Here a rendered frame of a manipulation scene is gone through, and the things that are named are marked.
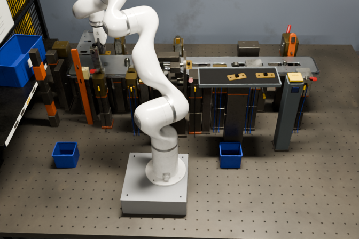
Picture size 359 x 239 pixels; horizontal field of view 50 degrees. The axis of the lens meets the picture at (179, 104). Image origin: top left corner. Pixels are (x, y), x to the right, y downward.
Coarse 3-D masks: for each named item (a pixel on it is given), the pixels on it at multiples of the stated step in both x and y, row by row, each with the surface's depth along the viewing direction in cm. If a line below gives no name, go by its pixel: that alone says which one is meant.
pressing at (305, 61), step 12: (72, 60) 219; (84, 60) 218; (108, 60) 218; (120, 60) 218; (192, 60) 216; (204, 60) 216; (216, 60) 216; (228, 60) 216; (240, 60) 215; (264, 60) 215; (276, 60) 215; (288, 60) 214; (300, 60) 214; (312, 60) 214; (72, 72) 210; (108, 72) 209; (120, 72) 209; (180, 72) 208; (288, 72) 205; (312, 72) 205
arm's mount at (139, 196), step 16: (128, 160) 186; (144, 160) 186; (128, 176) 179; (144, 176) 178; (128, 192) 171; (144, 192) 171; (160, 192) 171; (176, 192) 171; (128, 208) 172; (144, 208) 171; (160, 208) 171; (176, 208) 170
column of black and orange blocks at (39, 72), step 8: (32, 48) 191; (32, 56) 189; (40, 56) 195; (32, 64) 193; (40, 64) 194; (40, 72) 195; (40, 80) 199; (40, 88) 202; (48, 88) 205; (48, 96) 205; (48, 104) 209; (48, 112) 213; (56, 112) 217; (56, 120) 217
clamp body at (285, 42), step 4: (284, 36) 223; (288, 36) 223; (296, 36) 223; (284, 40) 220; (288, 40) 220; (296, 40) 219; (280, 44) 229; (284, 44) 220; (288, 44) 218; (296, 44) 218; (280, 48) 229; (284, 48) 221; (296, 48) 220; (280, 52) 229; (284, 52) 222; (296, 52) 222; (288, 64) 228; (292, 64) 228
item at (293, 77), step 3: (288, 75) 176; (291, 75) 176; (294, 75) 176; (297, 75) 176; (300, 75) 176; (288, 78) 176; (291, 78) 174; (294, 78) 174; (297, 78) 174; (300, 78) 174; (291, 81) 174; (294, 81) 174; (297, 81) 174; (300, 81) 174
